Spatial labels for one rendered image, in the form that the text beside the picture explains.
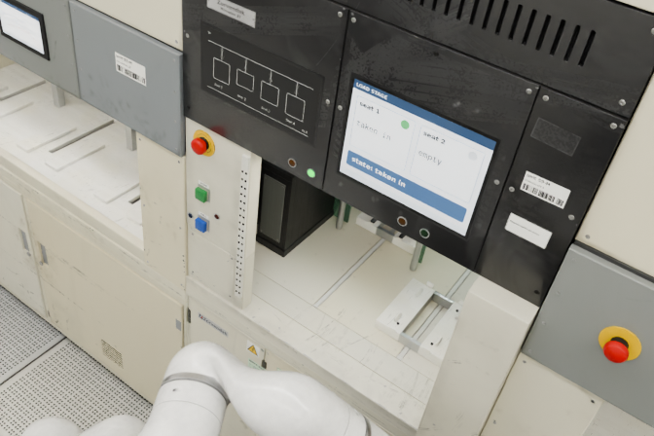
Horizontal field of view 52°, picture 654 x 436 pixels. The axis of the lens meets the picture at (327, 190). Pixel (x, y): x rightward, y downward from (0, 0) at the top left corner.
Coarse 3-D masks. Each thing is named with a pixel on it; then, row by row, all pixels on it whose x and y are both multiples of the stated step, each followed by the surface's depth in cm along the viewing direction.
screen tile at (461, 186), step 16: (432, 144) 118; (448, 144) 116; (464, 144) 114; (416, 160) 121; (448, 160) 117; (464, 160) 115; (480, 160) 114; (416, 176) 123; (432, 176) 121; (448, 176) 119; (464, 176) 117; (448, 192) 121; (464, 192) 118
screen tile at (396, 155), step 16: (368, 112) 123; (384, 112) 121; (352, 128) 127; (384, 128) 122; (400, 128) 120; (352, 144) 129; (368, 144) 126; (384, 144) 124; (400, 144) 122; (384, 160) 126; (400, 160) 124
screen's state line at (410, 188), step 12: (348, 156) 131; (360, 156) 129; (360, 168) 130; (372, 168) 129; (384, 168) 127; (384, 180) 128; (396, 180) 126; (408, 180) 125; (408, 192) 126; (420, 192) 124; (432, 192) 123; (432, 204) 124; (444, 204) 122; (456, 204) 121; (456, 216) 122
